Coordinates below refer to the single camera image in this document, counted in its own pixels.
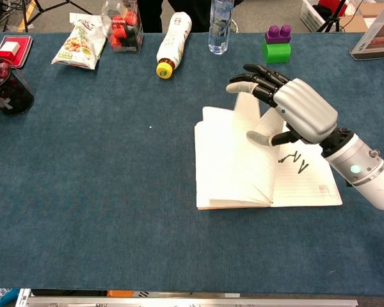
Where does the person in black trousers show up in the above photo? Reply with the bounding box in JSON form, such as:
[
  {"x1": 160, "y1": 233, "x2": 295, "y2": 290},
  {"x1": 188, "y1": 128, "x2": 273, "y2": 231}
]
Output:
[{"x1": 136, "y1": 0, "x2": 214, "y2": 34}]

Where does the clear glass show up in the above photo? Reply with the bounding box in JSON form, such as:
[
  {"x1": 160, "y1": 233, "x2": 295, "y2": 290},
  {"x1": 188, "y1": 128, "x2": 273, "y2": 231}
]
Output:
[{"x1": 208, "y1": 0, "x2": 235, "y2": 55}]

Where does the purple plastic building brick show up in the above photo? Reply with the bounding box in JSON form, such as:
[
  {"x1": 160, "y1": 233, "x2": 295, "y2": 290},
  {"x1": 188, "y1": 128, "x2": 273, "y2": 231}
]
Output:
[{"x1": 264, "y1": 24, "x2": 292, "y2": 45}]

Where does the kraft cover spiral notebook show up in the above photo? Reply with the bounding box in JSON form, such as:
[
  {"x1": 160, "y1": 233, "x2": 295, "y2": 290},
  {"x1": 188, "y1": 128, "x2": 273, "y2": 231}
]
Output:
[{"x1": 194, "y1": 91, "x2": 344, "y2": 211}]

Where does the blue carpet table mat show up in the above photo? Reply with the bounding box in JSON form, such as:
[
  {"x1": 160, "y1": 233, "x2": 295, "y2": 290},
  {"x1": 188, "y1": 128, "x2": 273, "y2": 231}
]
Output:
[{"x1": 0, "y1": 31, "x2": 384, "y2": 297}]

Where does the white nut snack bag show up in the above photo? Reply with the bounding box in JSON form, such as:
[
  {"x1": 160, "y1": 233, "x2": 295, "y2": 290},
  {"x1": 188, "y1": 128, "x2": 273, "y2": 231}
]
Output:
[{"x1": 51, "y1": 12, "x2": 107, "y2": 70}]

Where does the brown cardboard box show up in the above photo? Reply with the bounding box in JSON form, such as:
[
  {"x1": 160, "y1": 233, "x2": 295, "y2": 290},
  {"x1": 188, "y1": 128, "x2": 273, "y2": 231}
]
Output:
[{"x1": 339, "y1": 3, "x2": 384, "y2": 33}]

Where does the white bottle yellow cap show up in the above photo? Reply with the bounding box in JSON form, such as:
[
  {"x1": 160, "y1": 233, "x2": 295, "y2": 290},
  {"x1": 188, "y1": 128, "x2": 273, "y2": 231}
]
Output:
[{"x1": 156, "y1": 12, "x2": 193, "y2": 79}]

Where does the aluminium profile rail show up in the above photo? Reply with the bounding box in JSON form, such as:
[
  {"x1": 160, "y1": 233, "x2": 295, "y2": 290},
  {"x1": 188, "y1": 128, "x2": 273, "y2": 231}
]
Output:
[{"x1": 25, "y1": 296, "x2": 359, "y2": 307}]

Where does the black tripod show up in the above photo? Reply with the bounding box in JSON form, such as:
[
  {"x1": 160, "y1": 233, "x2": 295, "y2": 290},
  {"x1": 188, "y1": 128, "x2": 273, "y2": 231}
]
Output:
[
  {"x1": 316, "y1": 0, "x2": 348, "y2": 33},
  {"x1": 0, "y1": 0, "x2": 93, "y2": 33}
]

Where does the black cup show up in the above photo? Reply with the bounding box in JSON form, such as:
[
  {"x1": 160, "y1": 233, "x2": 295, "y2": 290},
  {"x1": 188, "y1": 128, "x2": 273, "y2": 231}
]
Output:
[{"x1": 0, "y1": 68, "x2": 35, "y2": 116}]

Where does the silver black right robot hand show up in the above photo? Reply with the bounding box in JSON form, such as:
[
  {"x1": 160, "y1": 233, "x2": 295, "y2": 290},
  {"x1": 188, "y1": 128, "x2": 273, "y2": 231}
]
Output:
[{"x1": 226, "y1": 63, "x2": 339, "y2": 148}]

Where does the red flat tray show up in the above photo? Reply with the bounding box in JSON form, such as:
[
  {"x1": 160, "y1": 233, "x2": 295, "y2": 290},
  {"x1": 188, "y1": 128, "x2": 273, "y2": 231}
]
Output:
[{"x1": 0, "y1": 35, "x2": 34, "y2": 69}]

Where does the small white red box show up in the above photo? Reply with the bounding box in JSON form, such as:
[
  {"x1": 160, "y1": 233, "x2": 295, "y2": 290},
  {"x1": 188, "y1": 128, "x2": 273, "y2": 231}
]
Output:
[{"x1": 0, "y1": 41, "x2": 21, "y2": 59}]

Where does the green plastic cylinder block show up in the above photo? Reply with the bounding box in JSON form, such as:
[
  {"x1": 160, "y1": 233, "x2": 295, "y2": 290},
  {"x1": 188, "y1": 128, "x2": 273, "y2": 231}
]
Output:
[{"x1": 262, "y1": 40, "x2": 292, "y2": 64}]

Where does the blue printed packet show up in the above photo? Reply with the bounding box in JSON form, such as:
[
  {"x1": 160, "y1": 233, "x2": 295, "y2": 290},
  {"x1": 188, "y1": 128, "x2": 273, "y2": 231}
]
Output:
[{"x1": 0, "y1": 288, "x2": 20, "y2": 307}]

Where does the white plastic basket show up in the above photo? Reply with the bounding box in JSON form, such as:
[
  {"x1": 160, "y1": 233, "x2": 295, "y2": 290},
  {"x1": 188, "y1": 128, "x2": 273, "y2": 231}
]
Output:
[{"x1": 300, "y1": 0, "x2": 327, "y2": 33}]

